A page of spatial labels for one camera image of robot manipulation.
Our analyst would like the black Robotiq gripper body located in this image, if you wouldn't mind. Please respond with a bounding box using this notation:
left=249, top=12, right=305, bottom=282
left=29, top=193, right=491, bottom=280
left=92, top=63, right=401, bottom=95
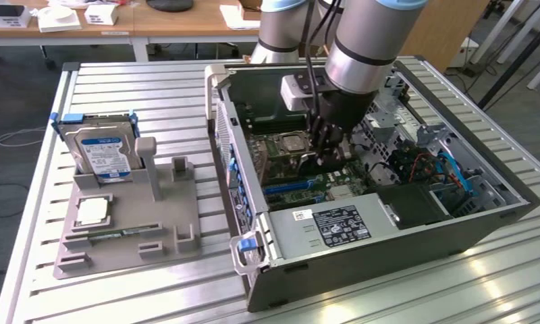
left=317, top=90, right=379, bottom=131

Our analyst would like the graphics card with black fan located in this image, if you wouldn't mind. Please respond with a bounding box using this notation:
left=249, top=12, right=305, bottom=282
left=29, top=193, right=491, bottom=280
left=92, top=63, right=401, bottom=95
left=255, top=136, right=343, bottom=185

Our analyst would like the CPU socket with metal cover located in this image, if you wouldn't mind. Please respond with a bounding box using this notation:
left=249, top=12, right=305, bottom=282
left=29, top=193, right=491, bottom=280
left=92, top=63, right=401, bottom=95
left=273, top=130, right=317, bottom=157

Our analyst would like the green motherboard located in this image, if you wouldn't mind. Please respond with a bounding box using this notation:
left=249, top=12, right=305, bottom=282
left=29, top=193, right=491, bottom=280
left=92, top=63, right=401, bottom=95
left=236, top=103, right=375, bottom=212

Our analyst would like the silver chipset heatsink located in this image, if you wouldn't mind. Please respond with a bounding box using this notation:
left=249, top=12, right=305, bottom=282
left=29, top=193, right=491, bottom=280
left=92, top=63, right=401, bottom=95
left=328, top=187, right=359, bottom=200

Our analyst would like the metal disk bay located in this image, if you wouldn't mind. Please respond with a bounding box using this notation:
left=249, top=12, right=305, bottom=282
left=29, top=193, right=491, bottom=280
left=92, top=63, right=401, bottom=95
left=416, top=124, right=523, bottom=217

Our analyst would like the black plastic shroud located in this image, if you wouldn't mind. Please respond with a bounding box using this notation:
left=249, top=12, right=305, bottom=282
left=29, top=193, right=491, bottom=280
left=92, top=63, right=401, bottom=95
left=375, top=182, right=456, bottom=230

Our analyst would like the grey power supply with label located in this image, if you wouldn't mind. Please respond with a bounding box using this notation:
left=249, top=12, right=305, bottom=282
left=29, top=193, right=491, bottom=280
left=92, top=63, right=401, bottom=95
left=267, top=194, right=401, bottom=261

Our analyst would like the white floor unit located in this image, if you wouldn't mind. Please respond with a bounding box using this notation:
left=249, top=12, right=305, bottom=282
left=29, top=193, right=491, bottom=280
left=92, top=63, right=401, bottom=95
left=449, top=36, right=480, bottom=70

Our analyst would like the wooden cabinet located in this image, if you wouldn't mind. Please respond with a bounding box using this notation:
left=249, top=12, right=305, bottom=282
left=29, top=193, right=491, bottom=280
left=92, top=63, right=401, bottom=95
left=395, top=0, right=492, bottom=72

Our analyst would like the white paper stack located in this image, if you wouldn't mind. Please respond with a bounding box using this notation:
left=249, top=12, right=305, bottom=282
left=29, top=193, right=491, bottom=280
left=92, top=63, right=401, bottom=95
left=219, top=5, right=261, bottom=30

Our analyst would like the brown cardboard box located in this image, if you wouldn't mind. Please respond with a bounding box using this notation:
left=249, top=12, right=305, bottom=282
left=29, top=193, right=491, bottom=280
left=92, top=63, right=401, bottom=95
left=237, top=0, right=263, bottom=21

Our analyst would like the open dark grey PC case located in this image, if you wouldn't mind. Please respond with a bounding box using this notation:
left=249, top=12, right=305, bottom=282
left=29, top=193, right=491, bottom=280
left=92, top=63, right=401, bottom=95
left=204, top=59, right=540, bottom=313

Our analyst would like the black slanted pole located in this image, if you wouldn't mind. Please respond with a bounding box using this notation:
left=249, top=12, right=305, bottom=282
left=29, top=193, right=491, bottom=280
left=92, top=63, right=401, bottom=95
left=476, top=0, right=540, bottom=109

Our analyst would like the grey parts rack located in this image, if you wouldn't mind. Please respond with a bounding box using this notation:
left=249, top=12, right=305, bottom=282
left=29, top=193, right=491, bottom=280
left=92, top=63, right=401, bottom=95
left=53, top=136, right=204, bottom=280

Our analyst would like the hard disk with blue label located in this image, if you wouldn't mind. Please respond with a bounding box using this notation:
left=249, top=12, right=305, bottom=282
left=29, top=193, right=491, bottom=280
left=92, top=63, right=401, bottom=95
left=57, top=116, right=134, bottom=180

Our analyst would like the black round pad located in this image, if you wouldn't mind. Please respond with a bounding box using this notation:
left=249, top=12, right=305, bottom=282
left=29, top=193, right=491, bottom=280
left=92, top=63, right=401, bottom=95
left=145, top=0, right=195, bottom=13

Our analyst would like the green RAM stick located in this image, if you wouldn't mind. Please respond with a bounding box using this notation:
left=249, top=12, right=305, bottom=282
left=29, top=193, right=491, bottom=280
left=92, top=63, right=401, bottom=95
left=86, top=227, right=148, bottom=241

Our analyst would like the silver CPU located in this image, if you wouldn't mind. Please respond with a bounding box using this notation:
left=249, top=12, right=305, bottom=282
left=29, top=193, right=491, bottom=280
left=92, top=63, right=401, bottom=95
left=76, top=199, right=112, bottom=225

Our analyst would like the blue disk carrier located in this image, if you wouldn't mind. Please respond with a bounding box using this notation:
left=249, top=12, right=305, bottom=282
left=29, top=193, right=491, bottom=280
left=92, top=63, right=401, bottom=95
left=48, top=109, right=140, bottom=169

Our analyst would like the small white carton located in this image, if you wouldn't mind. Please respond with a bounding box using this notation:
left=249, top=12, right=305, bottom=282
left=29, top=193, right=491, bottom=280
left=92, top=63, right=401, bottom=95
left=84, top=3, right=120, bottom=26

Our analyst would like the white box with printed label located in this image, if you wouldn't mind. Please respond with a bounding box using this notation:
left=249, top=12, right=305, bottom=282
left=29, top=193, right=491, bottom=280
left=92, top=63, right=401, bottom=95
left=0, top=5, right=32, bottom=28

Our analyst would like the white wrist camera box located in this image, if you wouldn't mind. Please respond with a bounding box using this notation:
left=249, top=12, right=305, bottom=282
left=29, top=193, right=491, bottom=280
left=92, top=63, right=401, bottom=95
left=281, top=74, right=339, bottom=111

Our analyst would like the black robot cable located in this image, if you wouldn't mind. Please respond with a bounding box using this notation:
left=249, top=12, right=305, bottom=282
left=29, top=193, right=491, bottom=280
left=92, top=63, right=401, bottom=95
left=303, top=0, right=345, bottom=115

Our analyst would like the red wire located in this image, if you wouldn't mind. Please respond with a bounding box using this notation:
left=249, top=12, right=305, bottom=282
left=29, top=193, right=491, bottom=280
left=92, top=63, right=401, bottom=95
left=408, top=153, right=437, bottom=183

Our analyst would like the blue wire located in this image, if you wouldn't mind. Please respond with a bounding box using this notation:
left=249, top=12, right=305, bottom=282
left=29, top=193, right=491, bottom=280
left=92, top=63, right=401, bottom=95
left=436, top=151, right=476, bottom=195

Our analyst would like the white table frame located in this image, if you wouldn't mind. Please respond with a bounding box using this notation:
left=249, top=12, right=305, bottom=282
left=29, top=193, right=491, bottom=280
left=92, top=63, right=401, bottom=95
left=469, top=0, right=540, bottom=90

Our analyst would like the wooden desk with white frame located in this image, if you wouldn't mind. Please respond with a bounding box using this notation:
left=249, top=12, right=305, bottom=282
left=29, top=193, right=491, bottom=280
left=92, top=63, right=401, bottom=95
left=0, top=0, right=333, bottom=63

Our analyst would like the white floor cable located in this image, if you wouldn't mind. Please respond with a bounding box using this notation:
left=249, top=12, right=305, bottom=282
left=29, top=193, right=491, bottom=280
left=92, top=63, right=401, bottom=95
left=0, top=125, right=48, bottom=146

